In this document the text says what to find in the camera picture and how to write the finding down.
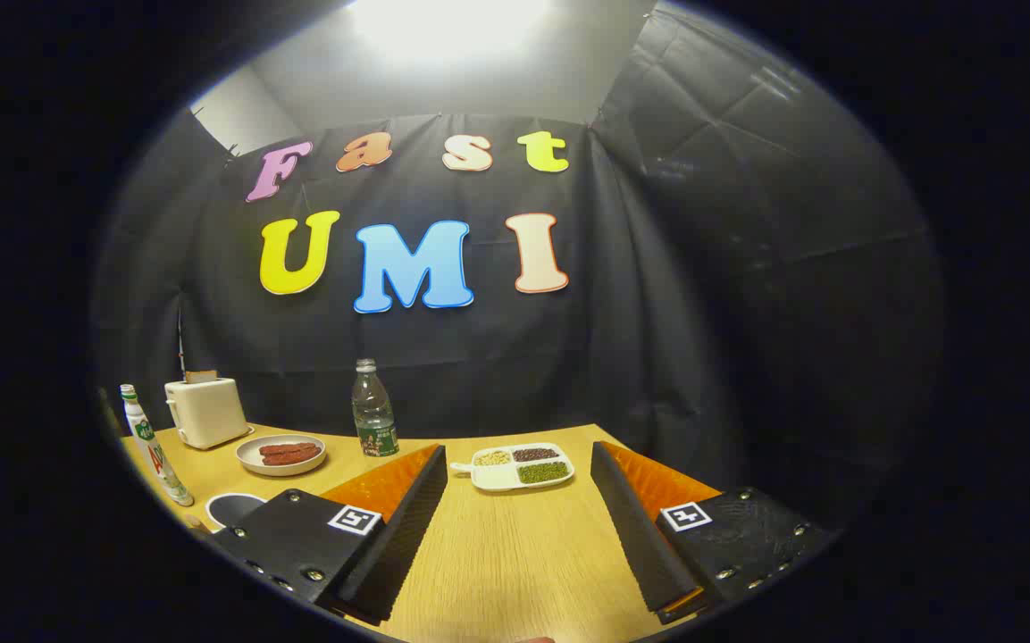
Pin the black backdrop cloth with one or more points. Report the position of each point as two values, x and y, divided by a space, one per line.
702 295

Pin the cream toaster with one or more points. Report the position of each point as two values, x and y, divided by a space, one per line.
208 413

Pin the ceiling light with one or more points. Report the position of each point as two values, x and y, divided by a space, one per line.
448 22

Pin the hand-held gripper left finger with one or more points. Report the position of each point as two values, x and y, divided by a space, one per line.
398 545

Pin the white juice bottle green label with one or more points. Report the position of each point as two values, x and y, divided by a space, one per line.
150 446

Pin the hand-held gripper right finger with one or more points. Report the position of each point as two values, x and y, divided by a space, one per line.
644 545

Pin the red sausage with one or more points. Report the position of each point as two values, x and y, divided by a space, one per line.
287 448
293 459

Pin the white divided dish with beans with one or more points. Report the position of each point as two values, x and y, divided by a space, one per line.
497 475

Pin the white round plate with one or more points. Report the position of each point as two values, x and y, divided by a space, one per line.
251 463

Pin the clear plastic water bottle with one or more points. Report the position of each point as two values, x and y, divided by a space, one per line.
374 420

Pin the wooden table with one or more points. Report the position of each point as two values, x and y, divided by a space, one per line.
514 554

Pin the bread slice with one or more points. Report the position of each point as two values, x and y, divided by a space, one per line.
201 377

